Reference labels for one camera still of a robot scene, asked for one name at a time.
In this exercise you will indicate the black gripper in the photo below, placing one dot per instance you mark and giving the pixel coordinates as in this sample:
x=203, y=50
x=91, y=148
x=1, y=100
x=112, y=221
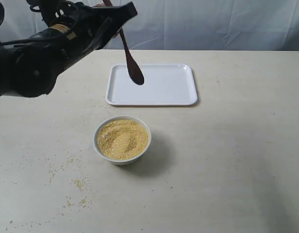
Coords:
x=76, y=29

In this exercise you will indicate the dark brown wooden spoon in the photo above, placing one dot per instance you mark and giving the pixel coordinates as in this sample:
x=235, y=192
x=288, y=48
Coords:
x=132, y=65

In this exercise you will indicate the white ceramic bowl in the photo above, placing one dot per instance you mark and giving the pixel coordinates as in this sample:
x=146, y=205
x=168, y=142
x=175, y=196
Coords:
x=122, y=162

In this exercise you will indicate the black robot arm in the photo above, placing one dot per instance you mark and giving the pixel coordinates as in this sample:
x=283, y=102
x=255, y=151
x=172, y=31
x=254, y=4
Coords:
x=29, y=67

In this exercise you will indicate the tan granular powder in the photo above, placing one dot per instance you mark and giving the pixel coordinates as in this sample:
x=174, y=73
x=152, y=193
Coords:
x=122, y=139

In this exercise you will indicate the tan powder grains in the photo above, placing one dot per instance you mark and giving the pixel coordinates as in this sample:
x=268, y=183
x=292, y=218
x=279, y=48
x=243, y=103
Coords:
x=68, y=177

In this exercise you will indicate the white rectangular plastic tray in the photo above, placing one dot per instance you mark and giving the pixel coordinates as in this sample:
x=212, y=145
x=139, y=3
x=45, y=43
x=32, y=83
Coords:
x=165, y=85

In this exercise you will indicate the grey wrinkled backdrop curtain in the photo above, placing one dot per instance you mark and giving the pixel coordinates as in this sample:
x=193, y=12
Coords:
x=214, y=25

